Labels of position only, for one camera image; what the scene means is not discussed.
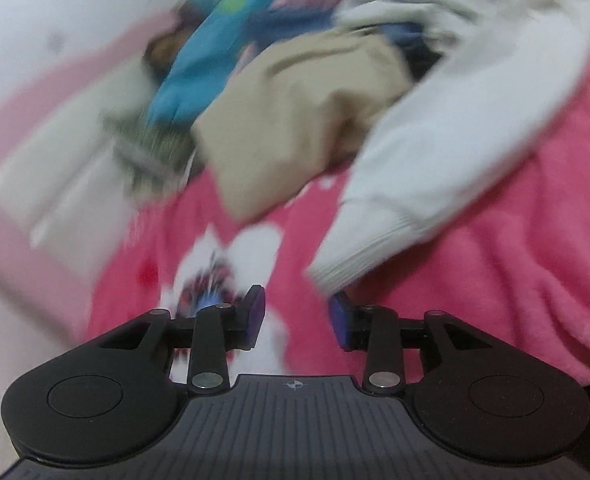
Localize pink floral blanket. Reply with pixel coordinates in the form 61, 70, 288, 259
82, 0, 590, 386

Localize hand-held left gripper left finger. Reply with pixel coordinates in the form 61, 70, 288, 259
98, 285, 267, 396

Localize grey folded clothes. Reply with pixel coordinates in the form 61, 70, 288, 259
102, 110, 201, 196

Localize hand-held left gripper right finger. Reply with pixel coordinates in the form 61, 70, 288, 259
327, 292, 496, 397

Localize beige pants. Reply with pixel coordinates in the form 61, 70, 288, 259
191, 27, 411, 222

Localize white long-sleeve sweater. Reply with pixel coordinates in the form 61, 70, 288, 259
307, 0, 590, 297

